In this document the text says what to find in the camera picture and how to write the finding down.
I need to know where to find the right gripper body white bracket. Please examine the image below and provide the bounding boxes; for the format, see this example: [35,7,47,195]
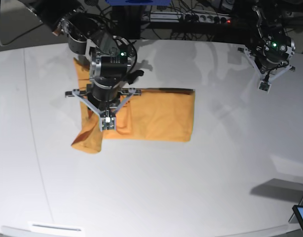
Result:
[65,88,142,131]

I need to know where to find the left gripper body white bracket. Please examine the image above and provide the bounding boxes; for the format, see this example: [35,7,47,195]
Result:
[237,47,295,93]

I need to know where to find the yellow T-shirt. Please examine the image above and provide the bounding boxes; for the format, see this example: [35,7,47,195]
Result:
[71,58,197,155]

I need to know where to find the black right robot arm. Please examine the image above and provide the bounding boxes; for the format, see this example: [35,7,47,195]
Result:
[22,0,144,131]

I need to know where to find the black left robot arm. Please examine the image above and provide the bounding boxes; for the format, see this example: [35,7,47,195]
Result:
[237,0,296,93]

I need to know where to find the white power strip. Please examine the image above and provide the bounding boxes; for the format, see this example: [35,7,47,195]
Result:
[142,11,231,24]

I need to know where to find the white flat strip on table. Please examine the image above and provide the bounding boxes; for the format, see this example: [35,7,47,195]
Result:
[28,221,84,232]

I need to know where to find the tangled black cables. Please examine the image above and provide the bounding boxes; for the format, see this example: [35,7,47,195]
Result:
[88,0,253,41]

